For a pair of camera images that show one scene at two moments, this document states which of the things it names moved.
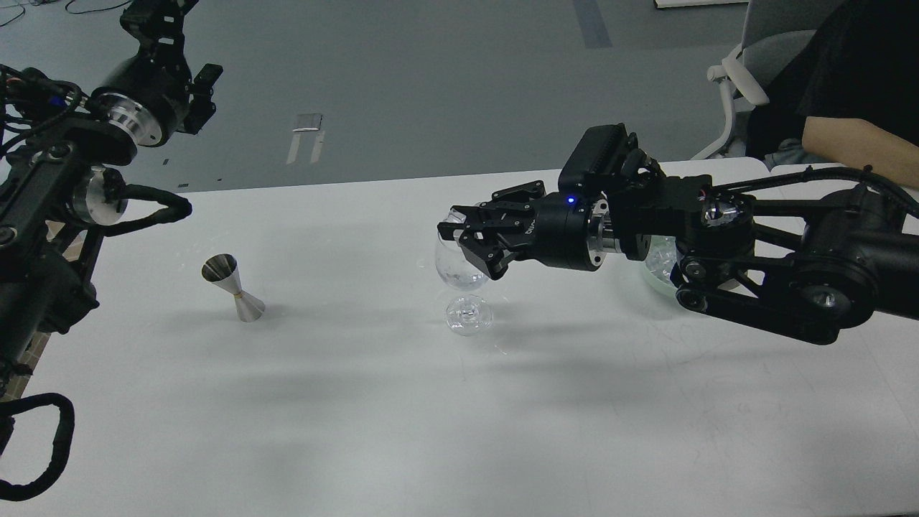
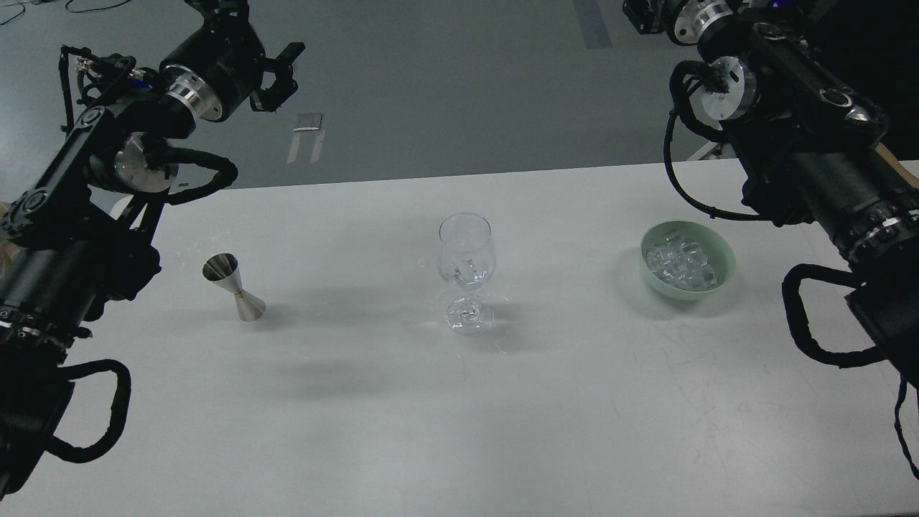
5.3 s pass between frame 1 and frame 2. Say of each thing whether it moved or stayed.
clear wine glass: stayed
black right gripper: moved
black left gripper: moved
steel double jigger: stayed
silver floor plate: stayed
